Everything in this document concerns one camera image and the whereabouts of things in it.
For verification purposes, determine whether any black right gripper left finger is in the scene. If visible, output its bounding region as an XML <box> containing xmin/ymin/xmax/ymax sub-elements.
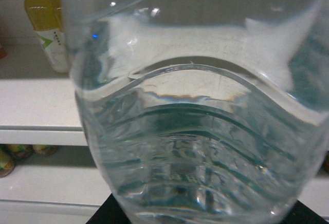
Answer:
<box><xmin>87</xmin><ymin>194</ymin><xmax>131</xmax><ymax>224</ymax></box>

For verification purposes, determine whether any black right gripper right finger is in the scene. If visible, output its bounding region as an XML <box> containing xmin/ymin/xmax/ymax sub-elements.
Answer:
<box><xmin>280</xmin><ymin>201</ymin><xmax>328</xmax><ymax>224</ymax></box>

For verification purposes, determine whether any clear water bottle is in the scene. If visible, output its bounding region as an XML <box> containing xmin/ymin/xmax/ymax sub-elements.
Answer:
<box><xmin>62</xmin><ymin>0</ymin><xmax>328</xmax><ymax>223</ymax></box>

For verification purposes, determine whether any white shelf with juice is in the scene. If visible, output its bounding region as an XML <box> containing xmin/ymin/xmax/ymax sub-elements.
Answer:
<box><xmin>1</xmin><ymin>45</ymin><xmax>87</xmax><ymax>146</ymax></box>

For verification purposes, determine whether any yellow iced tea bottle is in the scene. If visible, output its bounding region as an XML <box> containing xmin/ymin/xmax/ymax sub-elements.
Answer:
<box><xmin>0</xmin><ymin>149</ymin><xmax>15</xmax><ymax>178</ymax></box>

